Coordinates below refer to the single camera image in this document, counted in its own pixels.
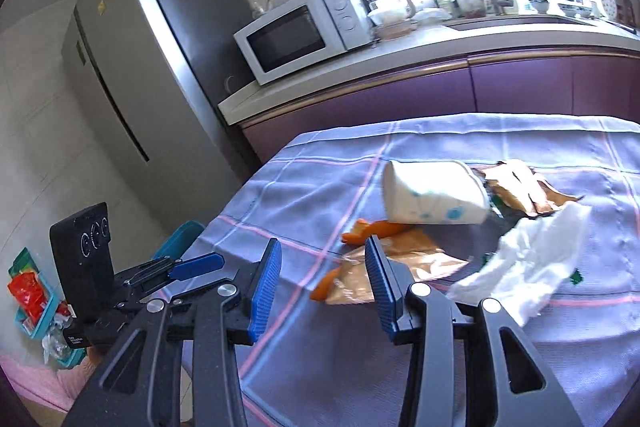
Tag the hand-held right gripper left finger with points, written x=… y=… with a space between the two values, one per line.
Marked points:
x=262 y=287

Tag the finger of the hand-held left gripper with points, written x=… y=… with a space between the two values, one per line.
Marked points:
x=210 y=289
x=197 y=265

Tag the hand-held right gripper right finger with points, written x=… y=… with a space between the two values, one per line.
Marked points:
x=380 y=287

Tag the teal plastic bin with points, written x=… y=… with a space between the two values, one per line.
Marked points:
x=180 y=237

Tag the golden snack wrapper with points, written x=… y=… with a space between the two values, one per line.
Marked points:
x=430 y=259

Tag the long orange peel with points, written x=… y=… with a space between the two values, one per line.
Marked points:
x=370 y=232

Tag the small orange peel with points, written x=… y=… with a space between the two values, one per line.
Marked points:
x=324 y=287

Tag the green packet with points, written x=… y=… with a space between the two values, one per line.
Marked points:
x=21 y=259

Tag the red plastic bag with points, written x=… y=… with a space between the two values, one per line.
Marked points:
x=27 y=294

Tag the teal slotted basket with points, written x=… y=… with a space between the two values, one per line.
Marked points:
x=35 y=332

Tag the clear plastic bag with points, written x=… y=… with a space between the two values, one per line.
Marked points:
x=55 y=342

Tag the white dotted paper cup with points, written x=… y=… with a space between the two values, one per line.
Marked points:
x=430 y=192

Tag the checked grey tablecloth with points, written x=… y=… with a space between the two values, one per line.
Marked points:
x=325 y=167

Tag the pink cloth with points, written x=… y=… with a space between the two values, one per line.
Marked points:
x=35 y=382

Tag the crumpled white tissue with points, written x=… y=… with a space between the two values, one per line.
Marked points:
x=525 y=257

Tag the torn brown paper bag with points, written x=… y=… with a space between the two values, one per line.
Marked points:
x=515 y=187

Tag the round grey dish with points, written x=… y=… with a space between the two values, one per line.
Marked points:
x=232 y=85

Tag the silver refrigerator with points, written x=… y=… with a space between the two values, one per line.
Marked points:
x=150 y=32

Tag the white microwave oven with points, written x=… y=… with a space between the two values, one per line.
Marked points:
x=280 y=42

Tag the purple kitchen cabinet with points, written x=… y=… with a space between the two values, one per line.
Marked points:
x=525 y=82

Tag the glass kettle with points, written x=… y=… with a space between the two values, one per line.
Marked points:
x=392 y=4

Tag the glass jar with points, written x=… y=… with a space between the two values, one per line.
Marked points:
x=470 y=5

